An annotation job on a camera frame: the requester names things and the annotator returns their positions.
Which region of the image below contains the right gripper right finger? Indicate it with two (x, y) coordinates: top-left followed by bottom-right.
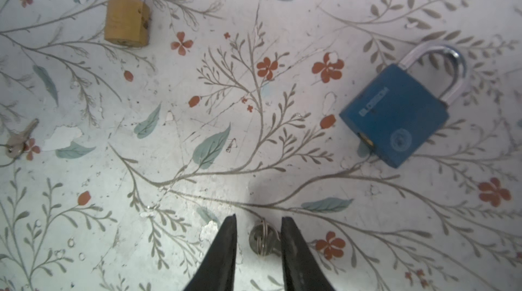
(281, 217), (334, 290)

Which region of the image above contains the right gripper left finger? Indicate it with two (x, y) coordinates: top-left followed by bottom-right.
(184, 214), (237, 291)

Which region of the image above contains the silver key with ring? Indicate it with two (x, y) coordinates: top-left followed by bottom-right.
(249, 220), (281, 257)

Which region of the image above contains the blue padlock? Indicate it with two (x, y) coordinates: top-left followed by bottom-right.
(339, 41), (470, 169)

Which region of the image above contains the small silver key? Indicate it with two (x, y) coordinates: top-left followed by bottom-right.
(1, 119), (39, 159)

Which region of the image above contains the small brass padlock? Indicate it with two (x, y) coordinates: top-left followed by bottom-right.
(104, 0), (150, 48)

